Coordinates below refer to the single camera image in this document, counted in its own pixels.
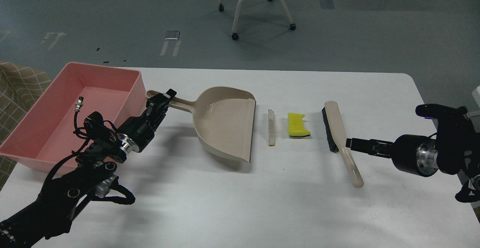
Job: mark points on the beige checkered fabric chair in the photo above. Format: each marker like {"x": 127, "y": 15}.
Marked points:
{"x": 20, "y": 87}

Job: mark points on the beige plastic dustpan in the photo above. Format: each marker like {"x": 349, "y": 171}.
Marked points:
{"x": 223, "y": 119}

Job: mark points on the metal floor outlet plate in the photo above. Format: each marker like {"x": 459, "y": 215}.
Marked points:
{"x": 172, "y": 35}

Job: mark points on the beige hand brush black bristles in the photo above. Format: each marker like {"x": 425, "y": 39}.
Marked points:
{"x": 336, "y": 138}

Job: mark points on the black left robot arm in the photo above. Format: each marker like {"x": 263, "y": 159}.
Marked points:
{"x": 87, "y": 174}

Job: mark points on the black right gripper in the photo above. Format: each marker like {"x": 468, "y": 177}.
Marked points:
{"x": 410, "y": 153}

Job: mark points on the yellow sponge piece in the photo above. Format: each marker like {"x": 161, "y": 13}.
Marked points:
{"x": 296, "y": 125}

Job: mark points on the pink plastic bin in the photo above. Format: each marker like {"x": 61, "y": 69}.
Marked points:
{"x": 45, "y": 135}

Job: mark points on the white bread slice piece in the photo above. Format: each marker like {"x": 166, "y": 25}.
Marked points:
{"x": 271, "y": 128}

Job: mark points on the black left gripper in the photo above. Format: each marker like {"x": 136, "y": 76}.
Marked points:
{"x": 141, "y": 129}

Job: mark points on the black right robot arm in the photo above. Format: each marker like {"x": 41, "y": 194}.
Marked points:
{"x": 453, "y": 148}

